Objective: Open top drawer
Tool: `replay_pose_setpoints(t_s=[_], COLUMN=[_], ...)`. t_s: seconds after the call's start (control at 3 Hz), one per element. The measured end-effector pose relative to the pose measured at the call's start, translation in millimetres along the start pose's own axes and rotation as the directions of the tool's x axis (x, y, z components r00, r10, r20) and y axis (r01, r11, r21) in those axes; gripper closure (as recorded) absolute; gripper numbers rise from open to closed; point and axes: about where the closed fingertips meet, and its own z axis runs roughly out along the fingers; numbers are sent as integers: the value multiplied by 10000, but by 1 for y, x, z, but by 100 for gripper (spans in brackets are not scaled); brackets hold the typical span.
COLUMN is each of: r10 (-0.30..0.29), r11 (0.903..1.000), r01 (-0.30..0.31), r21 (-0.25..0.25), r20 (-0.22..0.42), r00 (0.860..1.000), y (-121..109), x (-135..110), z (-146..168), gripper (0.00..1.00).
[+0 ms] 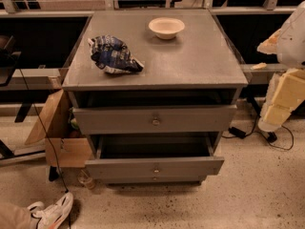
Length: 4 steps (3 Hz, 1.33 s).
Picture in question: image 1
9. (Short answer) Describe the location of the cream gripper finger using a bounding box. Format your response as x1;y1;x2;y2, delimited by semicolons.
256;29;281;54

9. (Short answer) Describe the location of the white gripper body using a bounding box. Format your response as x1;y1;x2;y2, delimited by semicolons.
258;69;305;132

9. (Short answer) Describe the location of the grey top drawer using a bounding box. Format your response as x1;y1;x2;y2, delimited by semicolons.
73;105;236;135

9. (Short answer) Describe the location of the grey drawer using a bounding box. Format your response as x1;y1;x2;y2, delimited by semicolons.
86;135;224;180
73;105;236;135
101;176;207;184

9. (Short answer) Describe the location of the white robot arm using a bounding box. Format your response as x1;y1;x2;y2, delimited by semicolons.
257;2;305;132

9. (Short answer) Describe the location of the grey drawer cabinet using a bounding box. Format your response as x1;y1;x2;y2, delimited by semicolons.
62;9;249;185

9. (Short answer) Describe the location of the grey middle drawer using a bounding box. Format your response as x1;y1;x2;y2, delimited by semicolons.
86;135;224;180

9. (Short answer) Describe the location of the grey bottom drawer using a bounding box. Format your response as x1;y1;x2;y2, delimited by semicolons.
101;176;207;184

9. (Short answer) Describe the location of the open cardboard box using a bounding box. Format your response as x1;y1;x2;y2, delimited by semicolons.
25;90;92;168

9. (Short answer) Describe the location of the small beige foam piece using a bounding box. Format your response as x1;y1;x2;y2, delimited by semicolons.
251;62;267;71

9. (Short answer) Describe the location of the grey bench at right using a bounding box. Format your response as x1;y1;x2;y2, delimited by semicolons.
240;64;288;85

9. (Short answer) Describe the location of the grey bench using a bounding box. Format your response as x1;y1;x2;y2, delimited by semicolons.
240;64;288;85
0;69;61;91

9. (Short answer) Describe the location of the black power adapter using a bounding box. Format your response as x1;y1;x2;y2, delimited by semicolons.
229;127;246;139

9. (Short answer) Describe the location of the white paper bowl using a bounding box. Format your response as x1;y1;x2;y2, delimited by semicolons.
149;17;185;40

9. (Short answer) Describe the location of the crumpled blue chip bag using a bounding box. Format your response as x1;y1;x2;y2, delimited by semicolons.
88;34;144;74

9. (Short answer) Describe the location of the clear plastic cup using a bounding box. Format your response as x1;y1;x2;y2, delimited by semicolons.
77;170;95;190

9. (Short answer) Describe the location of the grey bench at left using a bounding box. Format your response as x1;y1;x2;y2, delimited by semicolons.
0;69;61;91

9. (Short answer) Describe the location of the white sneaker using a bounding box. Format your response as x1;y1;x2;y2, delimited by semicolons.
28;192;73;229

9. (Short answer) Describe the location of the beige trouser leg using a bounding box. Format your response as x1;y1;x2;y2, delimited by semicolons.
0;202;31;229

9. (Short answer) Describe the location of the black floor cable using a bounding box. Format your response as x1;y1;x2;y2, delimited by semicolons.
221;114;295;152

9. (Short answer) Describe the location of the black cable at left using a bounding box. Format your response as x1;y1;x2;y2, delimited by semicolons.
17;68;72;229

